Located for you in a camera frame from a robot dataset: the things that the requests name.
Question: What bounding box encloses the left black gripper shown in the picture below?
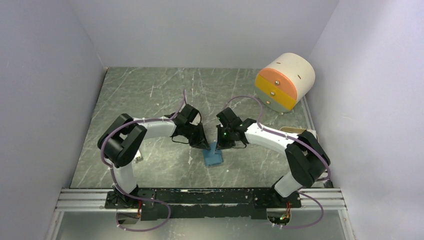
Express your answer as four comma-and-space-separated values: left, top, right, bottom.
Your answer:
183, 123, 211, 152

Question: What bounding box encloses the blue card holder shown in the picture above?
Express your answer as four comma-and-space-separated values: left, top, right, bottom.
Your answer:
202, 141, 224, 167

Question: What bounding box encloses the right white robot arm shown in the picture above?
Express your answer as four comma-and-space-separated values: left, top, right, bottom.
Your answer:
216, 107, 331, 207

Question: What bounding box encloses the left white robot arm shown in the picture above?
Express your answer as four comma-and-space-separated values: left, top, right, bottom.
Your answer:
97, 104, 211, 208

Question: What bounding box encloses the small white plastic piece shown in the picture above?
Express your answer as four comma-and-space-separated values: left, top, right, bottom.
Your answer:
133, 150, 144, 163

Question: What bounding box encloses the beige cylindrical drawer box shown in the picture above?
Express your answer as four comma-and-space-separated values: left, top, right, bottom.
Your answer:
254, 52, 316, 113

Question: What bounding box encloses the beige oval tray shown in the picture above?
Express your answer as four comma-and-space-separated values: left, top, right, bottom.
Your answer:
279, 126, 319, 140

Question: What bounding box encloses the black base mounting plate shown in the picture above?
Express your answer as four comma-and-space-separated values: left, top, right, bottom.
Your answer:
104, 187, 301, 221

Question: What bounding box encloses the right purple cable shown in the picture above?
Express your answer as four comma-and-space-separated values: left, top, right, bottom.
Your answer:
223, 96, 331, 230

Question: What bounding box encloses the aluminium rail frame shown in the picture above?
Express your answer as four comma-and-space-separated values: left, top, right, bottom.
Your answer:
54, 99, 349, 213

